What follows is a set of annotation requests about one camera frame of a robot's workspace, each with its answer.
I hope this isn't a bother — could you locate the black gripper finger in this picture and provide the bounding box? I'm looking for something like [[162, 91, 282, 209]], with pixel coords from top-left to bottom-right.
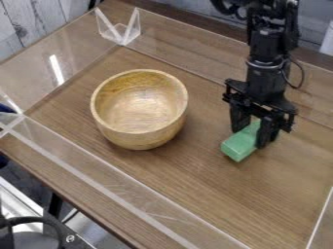
[[230, 105, 252, 132], [257, 117, 280, 149]]

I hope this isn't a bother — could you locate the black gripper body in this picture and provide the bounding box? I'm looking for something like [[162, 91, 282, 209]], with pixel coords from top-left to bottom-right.
[[222, 59, 299, 132]]

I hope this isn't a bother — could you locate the green rectangular block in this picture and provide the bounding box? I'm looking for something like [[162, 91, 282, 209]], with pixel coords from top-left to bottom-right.
[[220, 121, 261, 162]]

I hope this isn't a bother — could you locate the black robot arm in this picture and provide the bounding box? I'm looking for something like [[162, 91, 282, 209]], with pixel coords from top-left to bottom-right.
[[210, 0, 300, 149]]

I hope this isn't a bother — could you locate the brown wooden bowl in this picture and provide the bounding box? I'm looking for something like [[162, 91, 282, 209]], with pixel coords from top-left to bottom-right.
[[90, 69, 189, 150]]

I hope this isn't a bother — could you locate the black metal table leg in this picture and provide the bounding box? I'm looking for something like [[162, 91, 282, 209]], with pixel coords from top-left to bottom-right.
[[48, 194, 65, 219]]

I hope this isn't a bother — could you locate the clear acrylic tray wall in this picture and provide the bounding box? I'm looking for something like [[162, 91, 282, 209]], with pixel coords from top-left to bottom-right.
[[0, 0, 333, 249]]

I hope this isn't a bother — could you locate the clear acrylic corner bracket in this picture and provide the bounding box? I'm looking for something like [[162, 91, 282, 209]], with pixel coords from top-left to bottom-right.
[[95, 8, 142, 46]]

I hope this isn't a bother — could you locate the grey metal bracket with screw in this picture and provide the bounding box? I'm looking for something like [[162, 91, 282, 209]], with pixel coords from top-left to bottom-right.
[[43, 213, 99, 249]]

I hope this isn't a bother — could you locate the black cable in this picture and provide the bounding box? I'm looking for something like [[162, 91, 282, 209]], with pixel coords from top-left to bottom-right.
[[0, 216, 65, 249]]

